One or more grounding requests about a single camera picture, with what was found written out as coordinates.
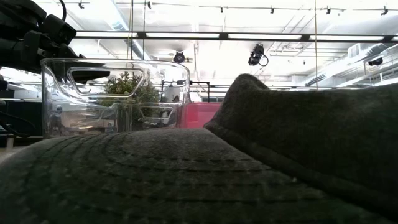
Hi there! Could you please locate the dark green baseball cap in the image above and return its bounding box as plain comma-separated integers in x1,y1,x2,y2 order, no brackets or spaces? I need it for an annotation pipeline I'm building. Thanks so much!
0,73,398,224

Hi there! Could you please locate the pink translucent plastic bin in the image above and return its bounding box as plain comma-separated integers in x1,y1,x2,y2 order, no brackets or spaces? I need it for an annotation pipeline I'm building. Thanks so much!
185,102,222,129

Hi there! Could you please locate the black overhead camera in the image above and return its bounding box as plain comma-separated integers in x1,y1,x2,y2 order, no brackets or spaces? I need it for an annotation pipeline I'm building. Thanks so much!
248,44,269,67

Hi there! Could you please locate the black background counter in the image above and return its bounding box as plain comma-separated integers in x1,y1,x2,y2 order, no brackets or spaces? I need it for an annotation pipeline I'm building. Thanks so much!
0,89,43,147

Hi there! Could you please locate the clear plastic bin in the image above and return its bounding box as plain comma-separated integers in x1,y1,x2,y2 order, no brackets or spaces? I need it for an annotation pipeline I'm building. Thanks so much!
40,58,191,139

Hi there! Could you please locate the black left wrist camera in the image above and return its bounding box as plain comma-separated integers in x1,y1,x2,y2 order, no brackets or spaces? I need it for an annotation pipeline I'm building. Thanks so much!
42,14,77,46

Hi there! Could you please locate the thin hanging cord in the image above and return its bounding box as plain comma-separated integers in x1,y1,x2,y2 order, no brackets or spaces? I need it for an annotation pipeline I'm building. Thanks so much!
314,0,318,91

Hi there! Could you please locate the silver ceiling duct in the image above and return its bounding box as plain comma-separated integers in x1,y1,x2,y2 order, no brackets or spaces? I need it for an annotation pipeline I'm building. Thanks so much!
303,43,398,88

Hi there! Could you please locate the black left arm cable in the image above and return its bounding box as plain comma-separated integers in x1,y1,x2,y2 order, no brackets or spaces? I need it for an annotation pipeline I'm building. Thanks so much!
57,0,68,22

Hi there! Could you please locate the black overhead frame bar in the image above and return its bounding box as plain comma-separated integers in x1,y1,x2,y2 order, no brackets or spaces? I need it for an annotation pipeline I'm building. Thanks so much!
74,30,398,44

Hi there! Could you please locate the green potted plant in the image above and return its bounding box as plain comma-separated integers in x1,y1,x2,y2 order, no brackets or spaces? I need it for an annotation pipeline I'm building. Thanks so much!
101,71,161,130

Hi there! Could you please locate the black metal frame stand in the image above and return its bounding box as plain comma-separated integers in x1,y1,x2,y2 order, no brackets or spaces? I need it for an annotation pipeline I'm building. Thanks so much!
188,80,211,103

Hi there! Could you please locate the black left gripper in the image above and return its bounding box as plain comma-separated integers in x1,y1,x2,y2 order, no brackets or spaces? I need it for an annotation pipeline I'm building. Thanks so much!
0,30,111,84

